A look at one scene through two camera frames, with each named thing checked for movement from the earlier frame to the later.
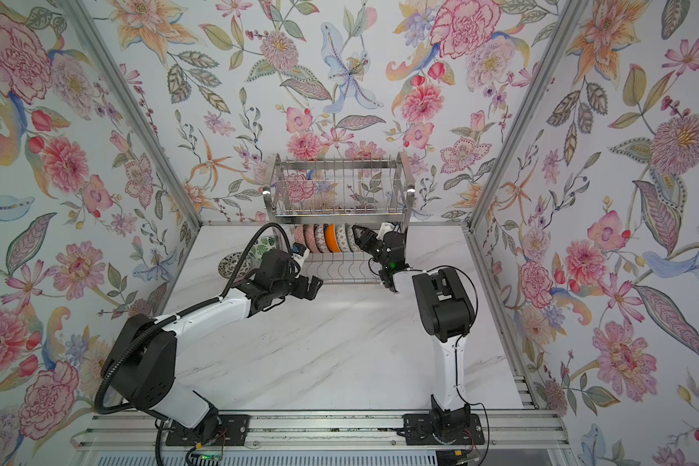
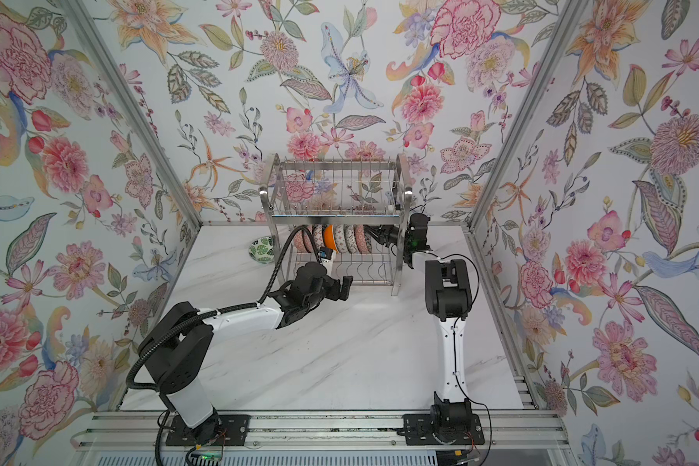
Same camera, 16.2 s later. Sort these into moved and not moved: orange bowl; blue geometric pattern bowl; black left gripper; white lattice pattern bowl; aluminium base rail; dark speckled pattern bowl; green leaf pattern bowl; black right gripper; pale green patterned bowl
Moved: black left gripper; dark speckled pattern bowl; black right gripper
Not moved: aluminium base rail; orange bowl; white lattice pattern bowl; pale green patterned bowl; green leaf pattern bowl; blue geometric pattern bowl
